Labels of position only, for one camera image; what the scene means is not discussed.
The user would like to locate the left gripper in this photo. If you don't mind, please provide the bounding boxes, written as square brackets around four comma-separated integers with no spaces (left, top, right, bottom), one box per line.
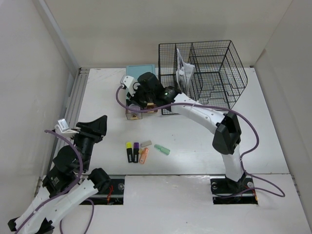
[70,115,107,172]

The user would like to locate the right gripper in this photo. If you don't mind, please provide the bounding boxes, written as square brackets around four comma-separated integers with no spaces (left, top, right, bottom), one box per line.
[127,84,155,109]

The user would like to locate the teal drawer box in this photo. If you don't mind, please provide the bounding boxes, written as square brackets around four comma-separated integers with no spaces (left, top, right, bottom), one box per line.
[126,64,158,114]

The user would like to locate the white paper sheets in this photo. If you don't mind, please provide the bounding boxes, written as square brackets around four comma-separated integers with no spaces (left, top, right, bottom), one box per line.
[176,48,195,95]

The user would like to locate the clear paper clip jar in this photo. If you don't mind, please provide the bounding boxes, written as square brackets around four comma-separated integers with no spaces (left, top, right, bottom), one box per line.
[128,104,141,113]

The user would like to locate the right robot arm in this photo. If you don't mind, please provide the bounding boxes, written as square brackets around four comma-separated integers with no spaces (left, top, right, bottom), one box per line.
[121,72,246,193]

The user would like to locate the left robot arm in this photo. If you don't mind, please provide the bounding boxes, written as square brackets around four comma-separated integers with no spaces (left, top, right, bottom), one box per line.
[8,115,111,234]

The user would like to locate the yellow cap black highlighter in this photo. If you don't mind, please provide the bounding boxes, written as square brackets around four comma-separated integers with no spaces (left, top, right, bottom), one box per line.
[126,142,133,163]

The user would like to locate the purple cap black highlighter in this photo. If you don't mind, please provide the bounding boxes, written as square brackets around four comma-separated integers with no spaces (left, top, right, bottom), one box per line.
[133,142,139,163]

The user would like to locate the grey eraser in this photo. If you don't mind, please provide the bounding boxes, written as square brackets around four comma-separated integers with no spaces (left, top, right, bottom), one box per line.
[141,140,152,147]

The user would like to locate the orange highlighter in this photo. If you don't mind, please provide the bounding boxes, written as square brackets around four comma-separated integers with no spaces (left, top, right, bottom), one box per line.
[139,148,149,164]

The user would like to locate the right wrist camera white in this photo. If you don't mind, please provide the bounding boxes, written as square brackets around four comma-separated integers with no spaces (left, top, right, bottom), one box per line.
[120,75,140,97]

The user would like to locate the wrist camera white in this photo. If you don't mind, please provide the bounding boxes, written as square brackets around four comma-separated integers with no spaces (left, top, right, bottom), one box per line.
[55,118,78,137]
[120,75,140,97]

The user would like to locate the aluminium rail frame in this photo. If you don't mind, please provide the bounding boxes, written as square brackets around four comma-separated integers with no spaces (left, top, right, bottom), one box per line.
[34,67,90,195]

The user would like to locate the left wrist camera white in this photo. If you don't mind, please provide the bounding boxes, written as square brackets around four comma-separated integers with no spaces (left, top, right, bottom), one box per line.
[55,118,78,137]

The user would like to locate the black wire mesh organizer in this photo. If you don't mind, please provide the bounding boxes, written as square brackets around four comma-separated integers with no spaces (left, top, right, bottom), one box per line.
[158,40,248,109]

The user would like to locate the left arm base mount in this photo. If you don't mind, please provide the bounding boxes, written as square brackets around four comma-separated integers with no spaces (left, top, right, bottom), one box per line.
[88,175,125,205]

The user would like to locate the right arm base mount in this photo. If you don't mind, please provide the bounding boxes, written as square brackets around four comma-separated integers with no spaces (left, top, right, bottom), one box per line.
[210,176,258,205]

